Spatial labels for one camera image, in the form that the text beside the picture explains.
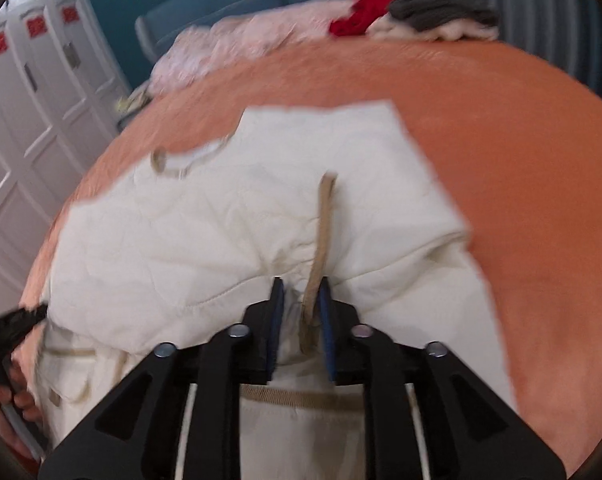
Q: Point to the red cloth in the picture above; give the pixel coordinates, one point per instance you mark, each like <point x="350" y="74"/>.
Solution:
<point x="363" y="12"/>

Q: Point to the grey knitted cloth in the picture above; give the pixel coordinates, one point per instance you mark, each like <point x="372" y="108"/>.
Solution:
<point x="441" y="10"/>

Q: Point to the grey striped curtain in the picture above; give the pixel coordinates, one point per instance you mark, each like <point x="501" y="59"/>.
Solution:
<point x="541" y="5"/>

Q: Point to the orange blanket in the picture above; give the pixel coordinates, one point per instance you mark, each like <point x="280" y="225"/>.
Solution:
<point x="506" y="160"/>

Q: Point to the pale crumpled item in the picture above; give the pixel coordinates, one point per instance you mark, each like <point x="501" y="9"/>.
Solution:
<point x="133" y="102"/>

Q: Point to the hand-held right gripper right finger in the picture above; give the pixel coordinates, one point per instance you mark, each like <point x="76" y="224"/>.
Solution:
<point x="325" y="310"/>

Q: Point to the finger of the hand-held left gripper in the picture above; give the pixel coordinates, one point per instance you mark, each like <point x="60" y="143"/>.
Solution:
<point x="21" y="317"/>

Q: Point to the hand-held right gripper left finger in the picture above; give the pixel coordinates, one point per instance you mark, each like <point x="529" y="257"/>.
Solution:
<point x="279" y="310"/>

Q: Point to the person's left hand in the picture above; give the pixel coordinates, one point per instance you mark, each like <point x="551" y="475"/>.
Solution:
<point x="26" y="402"/>

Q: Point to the pale pink cloth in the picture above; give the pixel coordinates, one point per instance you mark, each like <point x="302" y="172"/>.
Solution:
<point x="231" y="40"/>

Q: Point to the white panelled wardrobe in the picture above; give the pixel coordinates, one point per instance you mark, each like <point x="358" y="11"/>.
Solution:
<point x="36" y="125"/>

